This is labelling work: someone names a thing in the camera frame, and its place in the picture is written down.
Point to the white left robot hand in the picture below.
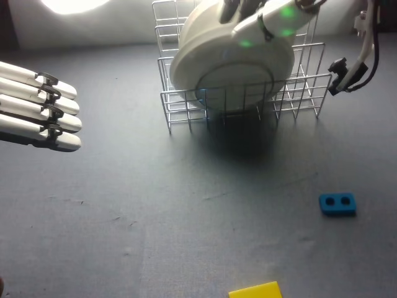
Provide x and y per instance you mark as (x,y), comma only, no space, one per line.
(24,105)

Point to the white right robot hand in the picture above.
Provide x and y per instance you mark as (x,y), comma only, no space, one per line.
(279,21)

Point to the white plate with dark rim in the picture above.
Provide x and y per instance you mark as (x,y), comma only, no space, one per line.
(217,62)

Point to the blue block with two holes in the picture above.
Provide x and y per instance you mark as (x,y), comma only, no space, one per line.
(338,210)

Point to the yellow rectangular block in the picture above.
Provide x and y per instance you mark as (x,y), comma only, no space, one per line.
(256,290)

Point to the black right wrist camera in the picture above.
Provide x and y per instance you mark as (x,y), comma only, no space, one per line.
(337,65)

